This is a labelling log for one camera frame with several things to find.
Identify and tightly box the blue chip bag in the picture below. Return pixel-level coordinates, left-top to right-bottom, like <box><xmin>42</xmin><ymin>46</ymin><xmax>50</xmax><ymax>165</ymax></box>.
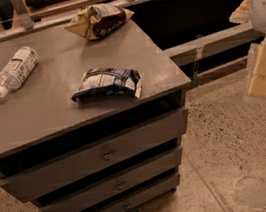
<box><xmin>71</xmin><ymin>67</ymin><xmax>142</xmax><ymax>102</ymax></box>

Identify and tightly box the brown chip bag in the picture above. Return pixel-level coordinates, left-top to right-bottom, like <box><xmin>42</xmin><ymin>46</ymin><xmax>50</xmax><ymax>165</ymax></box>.
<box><xmin>65</xmin><ymin>3</ymin><xmax>134</xmax><ymax>41</ymax></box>

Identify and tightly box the grey metal railing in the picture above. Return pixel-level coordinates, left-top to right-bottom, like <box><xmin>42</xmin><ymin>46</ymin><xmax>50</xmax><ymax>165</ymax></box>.
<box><xmin>0</xmin><ymin>0</ymin><xmax>266</xmax><ymax>120</ymax></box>

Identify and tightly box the grey drawer cabinet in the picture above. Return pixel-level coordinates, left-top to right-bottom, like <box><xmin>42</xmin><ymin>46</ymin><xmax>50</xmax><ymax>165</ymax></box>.
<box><xmin>0</xmin><ymin>22</ymin><xmax>189</xmax><ymax>212</ymax></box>

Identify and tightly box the clear plastic water bottle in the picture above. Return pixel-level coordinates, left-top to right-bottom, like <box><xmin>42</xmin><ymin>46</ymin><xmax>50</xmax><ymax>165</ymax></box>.
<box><xmin>0</xmin><ymin>46</ymin><xmax>38</xmax><ymax>98</ymax></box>

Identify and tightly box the top grey drawer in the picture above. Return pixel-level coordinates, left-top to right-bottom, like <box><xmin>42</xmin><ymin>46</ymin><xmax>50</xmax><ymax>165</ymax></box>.
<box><xmin>0</xmin><ymin>107</ymin><xmax>188</xmax><ymax>202</ymax></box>

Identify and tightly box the grey drawer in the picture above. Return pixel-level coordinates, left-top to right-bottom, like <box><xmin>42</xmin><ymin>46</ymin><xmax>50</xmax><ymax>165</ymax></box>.
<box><xmin>0</xmin><ymin>107</ymin><xmax>188</xmax><ymax>202</ymax></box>
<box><xmin>95</xmin><ymin>173</ymin><xmax>180</xmax><ymax>212</ymax></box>
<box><xmin>39</xmin><ymin>146</ymin><xmax>182</xmax><ymax>212</ymax></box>

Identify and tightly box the bottom grey drawer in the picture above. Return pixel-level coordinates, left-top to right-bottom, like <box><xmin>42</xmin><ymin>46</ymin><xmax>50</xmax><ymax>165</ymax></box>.
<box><xmin>95</xmin><ymin>173</ymin><xmax>180</xmax><ymax>212</ymax></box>

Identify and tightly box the middle grey drawer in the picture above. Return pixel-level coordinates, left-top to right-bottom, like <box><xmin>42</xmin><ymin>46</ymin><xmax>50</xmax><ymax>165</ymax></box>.
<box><xmin>39</xmin><ymin>146</ymin><xmax>182</xmax><ymax>212</ymax></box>

